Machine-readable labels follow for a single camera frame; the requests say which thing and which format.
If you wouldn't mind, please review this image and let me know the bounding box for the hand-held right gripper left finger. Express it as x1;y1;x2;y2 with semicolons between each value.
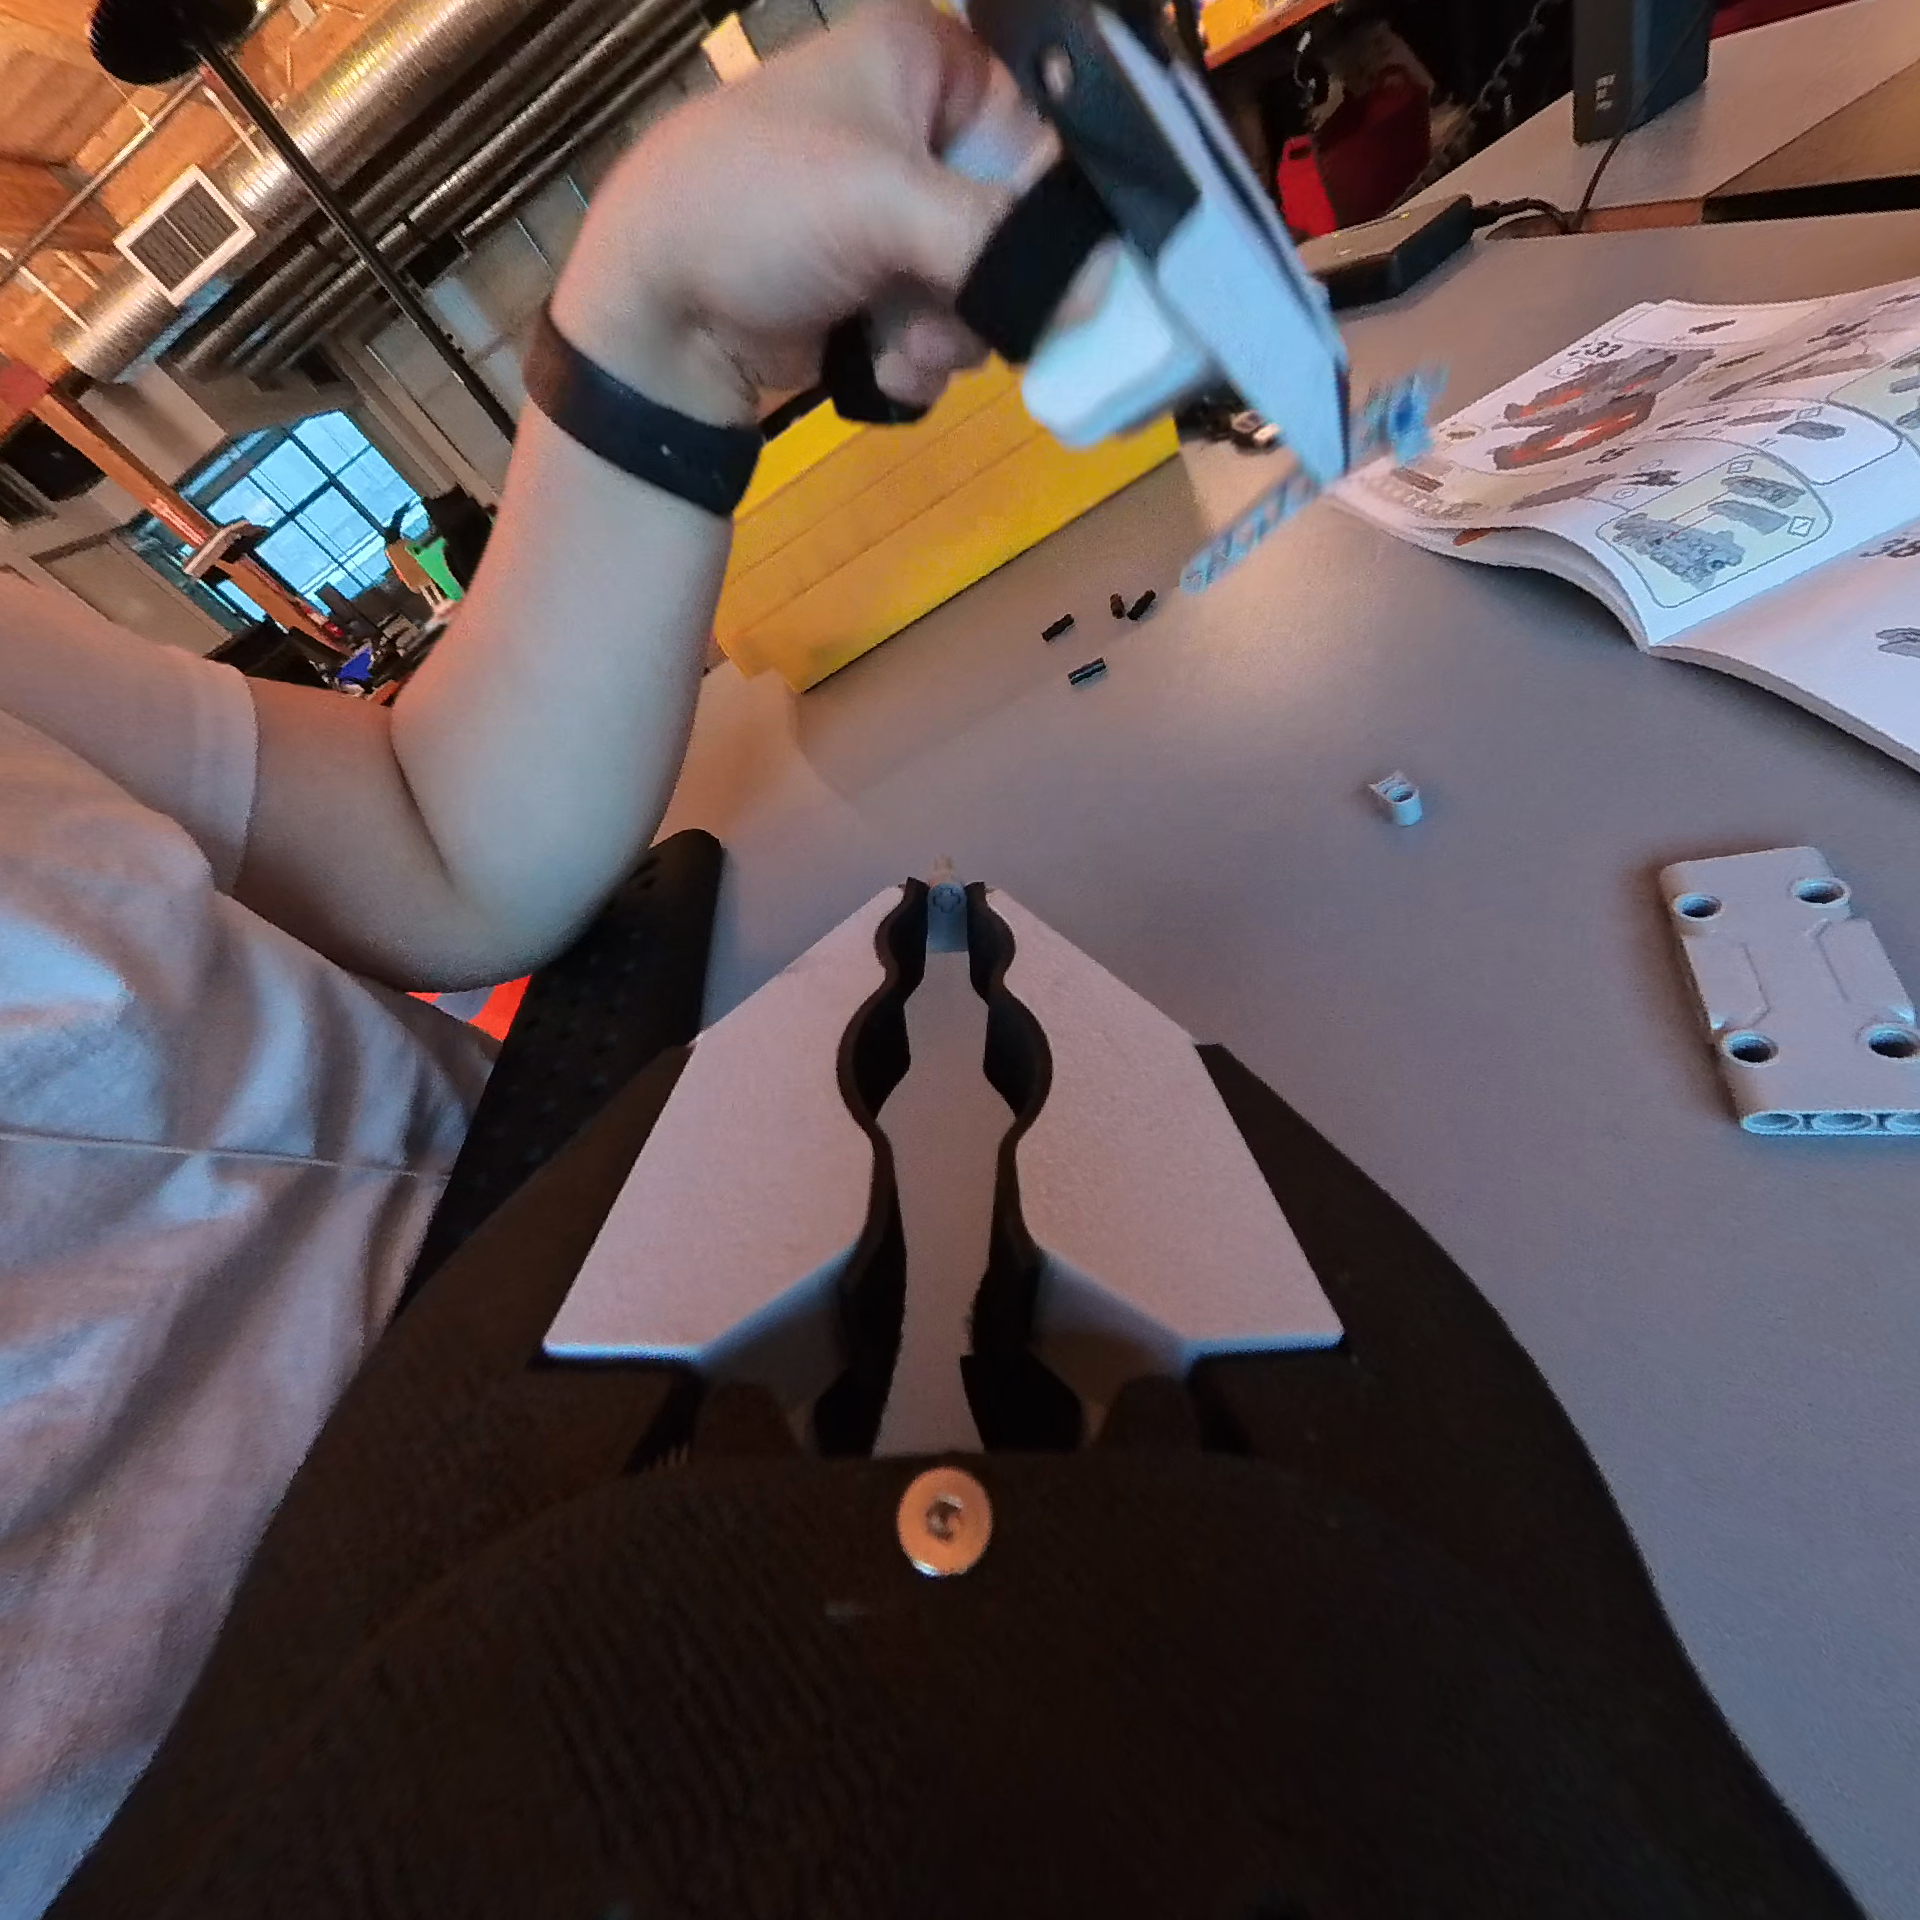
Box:
540;883;929;1453

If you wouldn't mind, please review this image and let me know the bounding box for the grey beam assembly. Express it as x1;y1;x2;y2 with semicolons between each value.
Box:
1182;364;1449;596

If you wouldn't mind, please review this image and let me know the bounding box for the yellow storage bin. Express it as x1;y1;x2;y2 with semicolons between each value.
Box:
710;358;1186;694

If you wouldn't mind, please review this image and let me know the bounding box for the white air vent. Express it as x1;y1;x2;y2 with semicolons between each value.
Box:
113;164;255;301

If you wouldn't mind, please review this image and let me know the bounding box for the window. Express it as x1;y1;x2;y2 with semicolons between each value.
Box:
171;411;423;633

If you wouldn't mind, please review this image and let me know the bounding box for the grey desk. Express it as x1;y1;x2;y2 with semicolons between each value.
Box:
661;193;1920;1920

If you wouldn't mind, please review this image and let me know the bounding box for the person's left hand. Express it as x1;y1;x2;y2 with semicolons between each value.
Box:
546;0;1058;436

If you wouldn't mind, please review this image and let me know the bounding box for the grey panel plate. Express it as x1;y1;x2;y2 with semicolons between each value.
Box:
1657;847;1920;1136

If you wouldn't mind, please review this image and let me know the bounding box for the open instruction booklet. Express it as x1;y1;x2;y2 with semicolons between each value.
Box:
1329;276;1920;774

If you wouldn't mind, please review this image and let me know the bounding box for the red bag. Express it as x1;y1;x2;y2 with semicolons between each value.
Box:
1276;67;1433;243

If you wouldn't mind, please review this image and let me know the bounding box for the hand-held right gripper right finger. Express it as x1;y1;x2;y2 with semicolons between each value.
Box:
965;883;1347;1453

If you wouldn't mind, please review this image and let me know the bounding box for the black monitor stand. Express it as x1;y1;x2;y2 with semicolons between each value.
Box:
1569;0;1718;144

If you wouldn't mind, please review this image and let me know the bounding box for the black pole lamp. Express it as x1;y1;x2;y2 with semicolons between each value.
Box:
90;0;519;444

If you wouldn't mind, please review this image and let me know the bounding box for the black power adapter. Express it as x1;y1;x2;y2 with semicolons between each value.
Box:
1297;193;1479;309

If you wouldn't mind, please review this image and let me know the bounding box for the silver air duct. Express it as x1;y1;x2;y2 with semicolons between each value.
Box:
60;0;723;384

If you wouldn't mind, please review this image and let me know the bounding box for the black wristband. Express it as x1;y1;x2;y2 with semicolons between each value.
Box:
521;307;771;519

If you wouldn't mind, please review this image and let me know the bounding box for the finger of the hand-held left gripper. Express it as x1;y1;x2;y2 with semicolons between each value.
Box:
1100;0;1355;488

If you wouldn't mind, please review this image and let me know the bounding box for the person's left forearm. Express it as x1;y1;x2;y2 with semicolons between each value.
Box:
217;398;769;992

